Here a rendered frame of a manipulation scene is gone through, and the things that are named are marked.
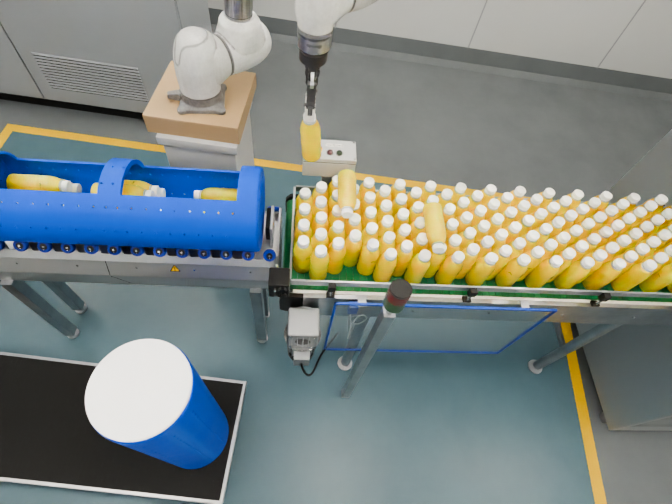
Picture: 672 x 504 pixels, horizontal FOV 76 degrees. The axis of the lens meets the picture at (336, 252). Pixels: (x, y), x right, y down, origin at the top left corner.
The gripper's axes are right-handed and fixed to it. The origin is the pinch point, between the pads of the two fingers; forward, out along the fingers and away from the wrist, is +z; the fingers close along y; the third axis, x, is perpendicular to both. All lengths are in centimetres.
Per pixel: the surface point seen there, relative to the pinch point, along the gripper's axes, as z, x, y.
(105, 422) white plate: 35, -50, 84
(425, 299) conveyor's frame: 49, 46, 39
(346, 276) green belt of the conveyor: 49, 17, 31
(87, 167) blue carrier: 29, -74, 4
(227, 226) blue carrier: 22.6, -23.4, 29.1
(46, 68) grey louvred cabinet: 104, -166, -137
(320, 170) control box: 35.6, 5.7, -7.2
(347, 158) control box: 29.1, 15.3, -8.2
